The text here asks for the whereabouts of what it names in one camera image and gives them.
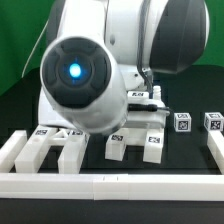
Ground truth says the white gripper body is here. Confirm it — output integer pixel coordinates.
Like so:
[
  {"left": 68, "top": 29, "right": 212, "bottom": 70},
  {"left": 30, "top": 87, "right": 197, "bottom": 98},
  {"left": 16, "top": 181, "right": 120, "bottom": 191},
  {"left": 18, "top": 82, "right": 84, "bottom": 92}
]
[{"left": 125, "top": 85, "right": 170, "bottom": 129}]

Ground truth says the white chair seat part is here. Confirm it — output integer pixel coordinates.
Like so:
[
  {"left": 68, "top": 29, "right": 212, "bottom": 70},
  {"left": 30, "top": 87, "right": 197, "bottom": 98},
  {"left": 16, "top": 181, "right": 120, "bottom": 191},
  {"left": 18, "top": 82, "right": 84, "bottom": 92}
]
[{"left": 116, "top": 85, "right": 165, "bottom": 148}]

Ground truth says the white chair back part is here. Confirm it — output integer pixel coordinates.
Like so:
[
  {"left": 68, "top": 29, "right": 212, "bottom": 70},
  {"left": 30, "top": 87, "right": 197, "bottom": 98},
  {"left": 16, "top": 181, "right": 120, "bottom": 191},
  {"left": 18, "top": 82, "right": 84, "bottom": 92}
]
[{"left": 15, "top": 126, "right": 89, "bottom": 174}]

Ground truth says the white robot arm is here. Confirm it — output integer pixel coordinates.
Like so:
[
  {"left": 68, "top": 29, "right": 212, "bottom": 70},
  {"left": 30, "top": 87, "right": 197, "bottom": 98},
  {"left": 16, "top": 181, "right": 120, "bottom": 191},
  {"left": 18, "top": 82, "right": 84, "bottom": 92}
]
[{"left": 38, "top": 0, "right": 209, "bottom": 135}]

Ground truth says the white bar part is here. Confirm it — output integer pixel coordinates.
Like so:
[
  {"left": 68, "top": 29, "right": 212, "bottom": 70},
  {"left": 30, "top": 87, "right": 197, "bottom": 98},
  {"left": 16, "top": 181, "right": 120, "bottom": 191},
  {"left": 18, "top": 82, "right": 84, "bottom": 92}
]
[{"left": 0, "top": 130, "right": 27, "bottom": 173}]

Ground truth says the white cable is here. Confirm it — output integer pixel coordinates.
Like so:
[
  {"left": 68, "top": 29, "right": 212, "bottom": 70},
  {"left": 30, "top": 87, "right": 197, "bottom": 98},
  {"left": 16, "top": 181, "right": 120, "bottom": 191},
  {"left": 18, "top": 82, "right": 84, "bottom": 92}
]
[{"left": 21, "top": 19, "right": 51, "bottom": 78}]

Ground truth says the white front fence wall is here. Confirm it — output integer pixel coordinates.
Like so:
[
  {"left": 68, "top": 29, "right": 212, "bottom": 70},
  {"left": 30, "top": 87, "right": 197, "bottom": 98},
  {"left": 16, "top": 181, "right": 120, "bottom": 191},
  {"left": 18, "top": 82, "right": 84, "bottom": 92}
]
[{"left": 0, "top": 173, "right": 224, "bottom": 201}]

